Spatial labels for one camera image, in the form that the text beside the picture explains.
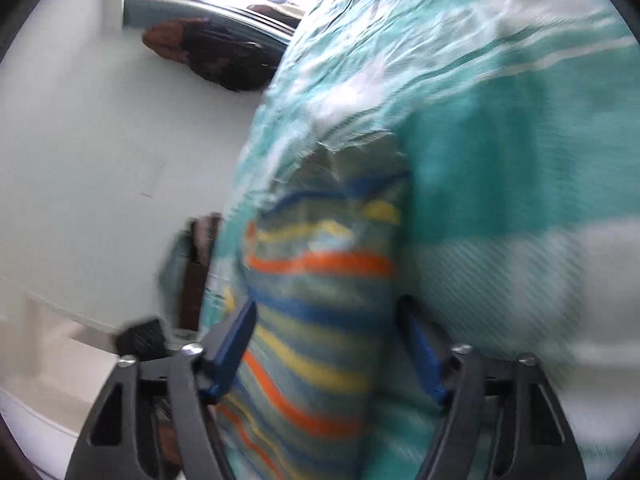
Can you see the window frame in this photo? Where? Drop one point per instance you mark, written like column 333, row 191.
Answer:
column 200, row 2

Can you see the teal plaid bedsheet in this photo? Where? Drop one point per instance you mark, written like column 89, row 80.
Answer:
column 500, row 160

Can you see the dark hanging bag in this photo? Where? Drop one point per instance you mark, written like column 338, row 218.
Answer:
column 220, row 60

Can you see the striped knit sweater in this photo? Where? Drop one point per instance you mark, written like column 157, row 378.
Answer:
column 320, row 285

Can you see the brown cloth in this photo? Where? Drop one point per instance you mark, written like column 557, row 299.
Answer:
column 280, row 10

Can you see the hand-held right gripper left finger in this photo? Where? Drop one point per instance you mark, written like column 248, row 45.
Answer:
column 232, row 345

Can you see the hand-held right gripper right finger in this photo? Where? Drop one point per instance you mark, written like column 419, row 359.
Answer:
column 425, row 355

